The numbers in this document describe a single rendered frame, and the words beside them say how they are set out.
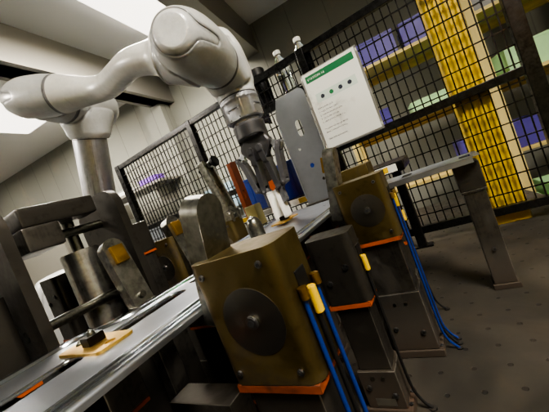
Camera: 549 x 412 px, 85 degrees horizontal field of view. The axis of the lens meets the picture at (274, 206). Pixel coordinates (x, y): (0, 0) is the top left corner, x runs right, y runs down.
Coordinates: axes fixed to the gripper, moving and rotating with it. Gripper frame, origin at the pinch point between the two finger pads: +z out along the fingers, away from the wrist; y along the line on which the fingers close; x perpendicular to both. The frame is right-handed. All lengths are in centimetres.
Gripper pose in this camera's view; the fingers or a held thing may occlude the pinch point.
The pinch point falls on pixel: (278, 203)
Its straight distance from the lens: 70.9
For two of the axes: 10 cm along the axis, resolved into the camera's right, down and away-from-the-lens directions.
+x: 4.5, -2.2, 8.7
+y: 8.2, -2.9, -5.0
